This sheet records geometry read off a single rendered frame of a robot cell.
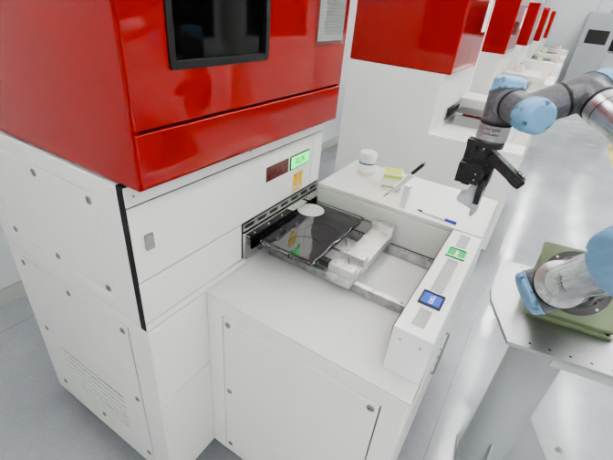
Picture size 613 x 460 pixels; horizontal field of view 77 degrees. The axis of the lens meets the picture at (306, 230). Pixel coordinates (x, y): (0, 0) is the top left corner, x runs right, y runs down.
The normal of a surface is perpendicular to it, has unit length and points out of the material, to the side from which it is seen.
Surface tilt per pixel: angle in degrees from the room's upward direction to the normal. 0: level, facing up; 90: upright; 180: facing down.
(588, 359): 0
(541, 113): 90
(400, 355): 90
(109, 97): 90
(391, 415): 90
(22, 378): 0
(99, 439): 0
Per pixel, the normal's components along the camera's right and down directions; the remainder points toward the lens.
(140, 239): 0.84, 0.33
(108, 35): -0.53, 0.40
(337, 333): 0.08, -0.85
